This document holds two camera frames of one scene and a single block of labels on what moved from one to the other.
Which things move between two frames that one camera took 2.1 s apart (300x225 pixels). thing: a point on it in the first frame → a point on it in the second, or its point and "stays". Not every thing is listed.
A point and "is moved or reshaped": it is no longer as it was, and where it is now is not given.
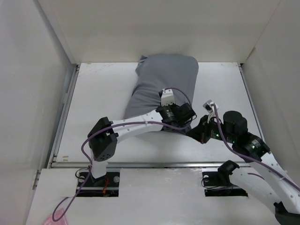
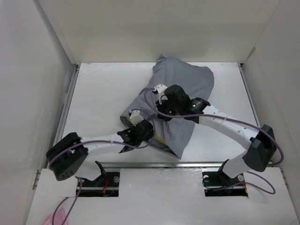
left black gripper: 172,105 → 149,136
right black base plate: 213,187 stays
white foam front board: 146,197 stays
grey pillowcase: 156,72 is moved or reshaped
